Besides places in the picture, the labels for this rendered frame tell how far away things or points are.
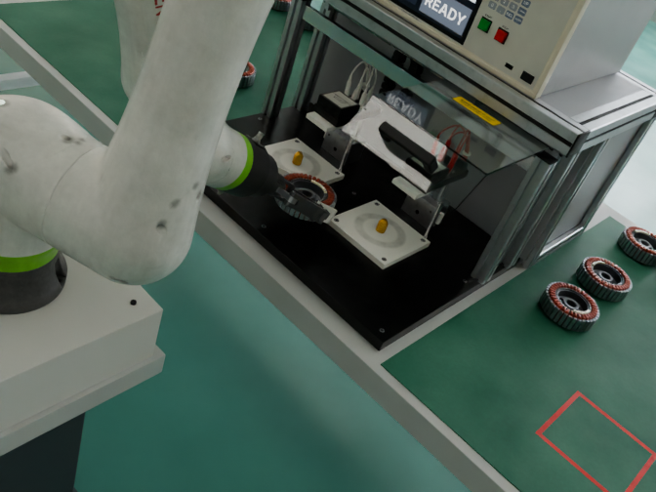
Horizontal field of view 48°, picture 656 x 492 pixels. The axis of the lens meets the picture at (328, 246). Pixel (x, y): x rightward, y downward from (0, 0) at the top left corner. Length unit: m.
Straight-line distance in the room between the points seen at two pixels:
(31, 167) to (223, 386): 1.33
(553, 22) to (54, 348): 0.92
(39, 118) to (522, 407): 0.85
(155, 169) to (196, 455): 1.25
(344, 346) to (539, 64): 0.58
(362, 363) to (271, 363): 1.00
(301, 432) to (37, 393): 1.16
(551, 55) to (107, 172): 0.80
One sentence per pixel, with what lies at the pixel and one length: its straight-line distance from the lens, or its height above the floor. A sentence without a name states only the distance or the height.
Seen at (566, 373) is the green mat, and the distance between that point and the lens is 1.39.
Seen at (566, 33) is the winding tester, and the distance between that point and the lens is 1.31.
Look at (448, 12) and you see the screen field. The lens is 1.42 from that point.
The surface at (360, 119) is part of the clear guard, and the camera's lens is 1.23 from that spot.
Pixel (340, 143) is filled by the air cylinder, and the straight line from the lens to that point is 1.61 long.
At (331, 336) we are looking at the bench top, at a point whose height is 0.74.
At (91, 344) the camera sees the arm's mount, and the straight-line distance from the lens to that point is 0.98.
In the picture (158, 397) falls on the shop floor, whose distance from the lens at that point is 2.02.
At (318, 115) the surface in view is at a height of 0.88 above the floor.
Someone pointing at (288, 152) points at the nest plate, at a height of 0.78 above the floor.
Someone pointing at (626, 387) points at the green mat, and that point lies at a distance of 1.46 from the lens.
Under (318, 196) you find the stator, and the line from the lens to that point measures 1.37.
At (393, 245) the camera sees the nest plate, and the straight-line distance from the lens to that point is 1.41.
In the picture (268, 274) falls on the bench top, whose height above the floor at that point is 0.75.
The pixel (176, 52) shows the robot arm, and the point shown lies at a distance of 0.75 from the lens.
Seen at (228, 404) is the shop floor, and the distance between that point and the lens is 2.05.
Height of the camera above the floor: 1.56
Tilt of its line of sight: 36 degrees down
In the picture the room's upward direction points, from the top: 21 degrees clockwise
